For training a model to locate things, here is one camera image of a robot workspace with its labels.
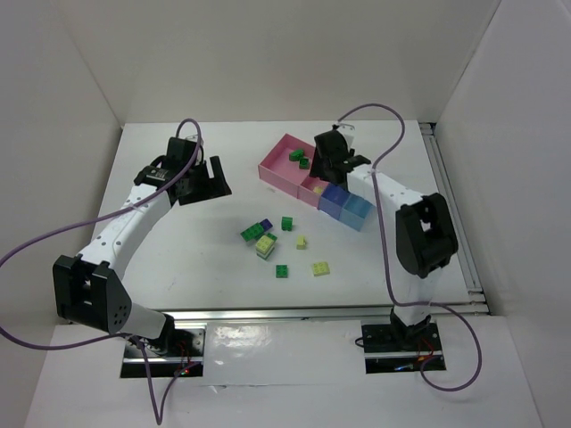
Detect yellow lego front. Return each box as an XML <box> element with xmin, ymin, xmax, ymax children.
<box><xmin>311</xmin><ymin>261</ymin><xmax>330</xmax><ymax>277</ymax></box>

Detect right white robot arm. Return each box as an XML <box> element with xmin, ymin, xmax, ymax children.
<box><xmin>310</xmin><ymin>124</ymin><xmax>459</xmax><ymax>347</ymax></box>

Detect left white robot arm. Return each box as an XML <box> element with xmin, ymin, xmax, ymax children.
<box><xmin>53</xmin><ymin>137</ymin><xmax>231</xmax><ymax>354</ymax></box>

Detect yellow green stacked legos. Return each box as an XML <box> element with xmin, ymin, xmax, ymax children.
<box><xmin>255</xmin><ymin>234</ymin><xmax>277</xmax><ymax>260</ymax></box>

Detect small pink container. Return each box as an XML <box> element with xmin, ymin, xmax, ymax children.
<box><xmin>297</xmin><ymin>176</ymin><xmax>329</xmax><ymax>209</ymax></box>

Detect light blue container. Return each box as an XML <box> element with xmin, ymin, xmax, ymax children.
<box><xmin>339</xmin><ymin>193</ymin><xmax>373</xmax><ymax>232</ymax></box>

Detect large pink container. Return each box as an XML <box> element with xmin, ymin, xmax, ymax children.
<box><xmin>258</xmin><ymin>134</ymin><xmax>315</xmax><ymax>199</ymax></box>

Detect long green lego brick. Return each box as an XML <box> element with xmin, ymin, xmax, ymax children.
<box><xmin>240</xmin><ymin>223</ymin><xmax>264</xmax><ymax>243</ymax></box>

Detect purple lego brick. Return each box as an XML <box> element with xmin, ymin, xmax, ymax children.
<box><xmin>260</xmin><ymin>218</ymin><xmax>273</xmax><ymax>232</ymax></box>

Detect green square lego brick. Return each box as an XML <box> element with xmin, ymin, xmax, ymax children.
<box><xmin>281</xmin><ymin>217</ymin><xmax>294</xmax><ymax>232</ymax></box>

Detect green lego front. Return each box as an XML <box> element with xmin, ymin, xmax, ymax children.
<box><xmin>275</xmin><ymin>265</ymin><xmax>289</xmax><ymax>279</ymax></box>

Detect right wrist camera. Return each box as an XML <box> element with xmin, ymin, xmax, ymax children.
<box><xmin>333</xmin><ymin>122</ymin><xmax>355</xmax><ymax>149</ymax></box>

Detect aluminium rail front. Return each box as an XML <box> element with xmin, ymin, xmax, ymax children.
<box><xmin>70</xmin><ymin>302</ymin><xmax>451</xmax><ymax>325</ymax></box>

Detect aluminium rail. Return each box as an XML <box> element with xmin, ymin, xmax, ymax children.
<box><xmin>70</xmin><ymin>302</ymin><xmax>451</xmax><ymax>325</ymax></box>
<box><xmin>418</xmin><ymin>122</ymin><xmax>489</xmax><ymax>314</ymax></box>

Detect aluminium rail right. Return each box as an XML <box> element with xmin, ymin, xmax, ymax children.
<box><xmin>418</xmin><ymin>122</ymin><xmax>489</xmax><ymax>314</ymax></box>

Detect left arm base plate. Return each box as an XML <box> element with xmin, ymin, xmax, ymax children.
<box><xmin>120</xmin><ymin>325</ymin><xmax>206</xmax><ymax>379</ymax></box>

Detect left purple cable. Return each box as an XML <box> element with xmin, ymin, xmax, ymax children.
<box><xmin>0</xmin><ymin>118</ymin><xmax>202</xmax><ymax>424</ymax></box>

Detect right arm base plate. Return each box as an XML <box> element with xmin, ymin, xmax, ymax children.
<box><xmin>354</xmin><ymin>323</ymin><xmax>446</xmax><ymax>375</ymax></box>

